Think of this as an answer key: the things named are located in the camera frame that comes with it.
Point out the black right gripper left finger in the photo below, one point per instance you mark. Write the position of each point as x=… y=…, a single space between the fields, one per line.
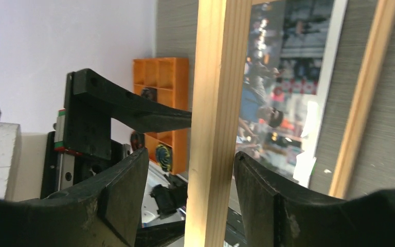
x=104 y=210

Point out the light wooden picture frame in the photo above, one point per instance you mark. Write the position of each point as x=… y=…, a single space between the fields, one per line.
x=221 y=40

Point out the orange compartment tray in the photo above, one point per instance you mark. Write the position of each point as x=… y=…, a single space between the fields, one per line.
x=170 y=77

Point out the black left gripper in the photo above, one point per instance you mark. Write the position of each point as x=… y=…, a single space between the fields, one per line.
x=80 y=146

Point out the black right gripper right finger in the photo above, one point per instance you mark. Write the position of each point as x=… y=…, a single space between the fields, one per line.
x=278 y=212

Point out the printed photo with white border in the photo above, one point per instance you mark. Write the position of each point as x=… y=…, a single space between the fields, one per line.
x=290 y=56

